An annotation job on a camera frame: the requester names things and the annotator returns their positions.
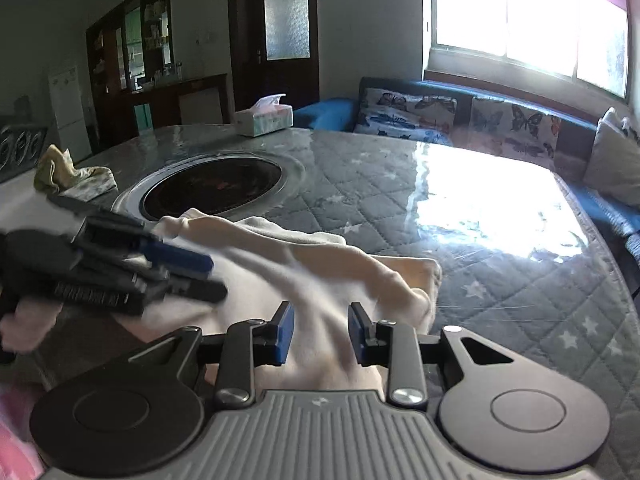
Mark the tissue box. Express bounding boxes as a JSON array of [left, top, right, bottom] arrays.
[[233, 93, 294, 138]]

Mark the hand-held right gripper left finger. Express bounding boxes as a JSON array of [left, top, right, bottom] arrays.
[[127, 301, 296, 410]]

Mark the blue butterfly print cushion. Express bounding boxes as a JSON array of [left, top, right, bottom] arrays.
[[354, 87, 459, 147]]

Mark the cream garment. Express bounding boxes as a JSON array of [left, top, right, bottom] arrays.
[[117, 208, 444, 392]]

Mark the window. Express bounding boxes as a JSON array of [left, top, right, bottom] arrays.
[[422, 0, 632, 107]]

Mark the yellow-green cloth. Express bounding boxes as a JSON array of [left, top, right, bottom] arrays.
[[33, 144, 119, 199]]

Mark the ornate metal chair back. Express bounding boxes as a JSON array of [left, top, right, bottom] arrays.
[[0, 124, 49, 184]]

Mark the dark wooden glass-panel door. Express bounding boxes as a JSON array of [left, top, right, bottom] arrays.
[[227, 0, 321, 122]]

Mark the white refrigerator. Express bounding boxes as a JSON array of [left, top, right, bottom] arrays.
[[48, 64, 94, 162]]

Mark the person's pink clothing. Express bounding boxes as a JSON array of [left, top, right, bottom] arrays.
[[0, 384, 47, 480]]

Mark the dark wooden cabinet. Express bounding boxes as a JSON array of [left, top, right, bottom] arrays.
[[84, 0, 229, 157]]

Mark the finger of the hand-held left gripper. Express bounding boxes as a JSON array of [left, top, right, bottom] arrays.
[[127, 260, 230, 306], [47, 193, 216, 277]]

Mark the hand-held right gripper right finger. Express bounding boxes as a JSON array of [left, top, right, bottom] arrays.
[[348, 301, 517, 407]]

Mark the teal bottle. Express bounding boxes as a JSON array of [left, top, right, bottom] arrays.
[[133, 103, 154, 134]]

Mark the blue sofa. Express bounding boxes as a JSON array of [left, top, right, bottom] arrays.
[[292, 77, 640, 272]]

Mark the multicoloured butterfly print cushion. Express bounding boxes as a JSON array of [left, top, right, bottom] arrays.
[[469, 95, 564, 171]]

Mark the round built-in hot pot cooker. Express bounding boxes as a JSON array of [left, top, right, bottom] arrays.
[[112, 152, 307, 224]]

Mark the grey pillow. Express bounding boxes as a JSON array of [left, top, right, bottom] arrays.
[[582, 107, 640, 207]]

